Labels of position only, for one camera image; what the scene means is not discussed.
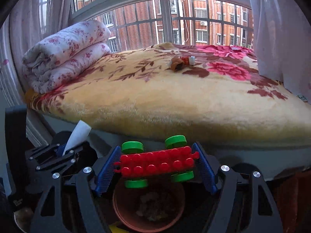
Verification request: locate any white paper tube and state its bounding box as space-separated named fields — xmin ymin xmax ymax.
xmin=63 ymin=120 xmax=92 ymax=156

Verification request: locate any barred window frame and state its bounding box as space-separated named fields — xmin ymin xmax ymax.
xmin=71 ymin=0 xmax=253 ymax=53

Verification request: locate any red green toy car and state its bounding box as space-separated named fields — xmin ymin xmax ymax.
xmin=113 ymin=135 xmax=200 ymax=188

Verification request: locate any sheer curtain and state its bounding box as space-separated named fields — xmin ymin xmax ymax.
xmin=250 ymin=0 xmax=310 ymax=103
xmin=1 ymin=0 xmax=72 ymax=106

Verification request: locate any yellow floral bed blanket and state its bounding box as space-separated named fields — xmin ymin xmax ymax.
xmin=26 ymin=43 xmax=310 ymax=147

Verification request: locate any folded white floral quilt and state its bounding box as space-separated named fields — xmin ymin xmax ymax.
xmin=22 ymin=20 xmax=111 ymax=94

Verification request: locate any right sheer curtain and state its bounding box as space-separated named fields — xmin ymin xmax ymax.
xmin=250 ymin=0 xmax=310 ymax=103

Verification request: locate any orange trash bin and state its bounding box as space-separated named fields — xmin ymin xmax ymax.
xmin=112 ymin=182 xmax=185 ymax=232

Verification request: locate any yellow object under bin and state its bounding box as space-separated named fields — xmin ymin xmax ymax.
xmin=109 ymin=224 xmax=129 ymax=233

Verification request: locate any left sheer curtain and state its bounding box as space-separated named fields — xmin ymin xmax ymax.
xmin=1 ymin=0 xmax=72 ymax=106

